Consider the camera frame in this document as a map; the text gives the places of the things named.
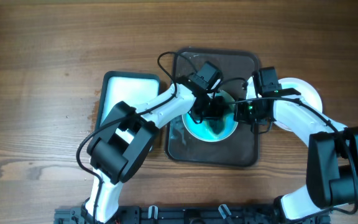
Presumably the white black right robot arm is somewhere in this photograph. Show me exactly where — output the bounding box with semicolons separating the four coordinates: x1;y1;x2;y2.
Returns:
234;97;358;223

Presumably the white plate with blue smear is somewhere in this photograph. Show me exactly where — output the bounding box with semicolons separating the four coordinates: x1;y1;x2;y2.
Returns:
274;78;323;132

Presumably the dark green soapy water tray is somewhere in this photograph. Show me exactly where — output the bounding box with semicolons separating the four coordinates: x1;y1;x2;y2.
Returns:
95;71;160;129

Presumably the dark brown serving tray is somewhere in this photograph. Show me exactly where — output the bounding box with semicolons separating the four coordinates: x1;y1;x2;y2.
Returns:
164;47;259;169

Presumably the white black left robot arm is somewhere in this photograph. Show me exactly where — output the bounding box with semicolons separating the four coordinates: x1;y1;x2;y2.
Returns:
79;82;220;223

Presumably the white plate with blue streak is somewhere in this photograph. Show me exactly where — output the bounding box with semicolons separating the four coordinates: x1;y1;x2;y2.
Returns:
182;90;238;142

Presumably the green yellow sponge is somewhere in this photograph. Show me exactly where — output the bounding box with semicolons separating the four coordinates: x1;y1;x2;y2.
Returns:
208;119;229;138

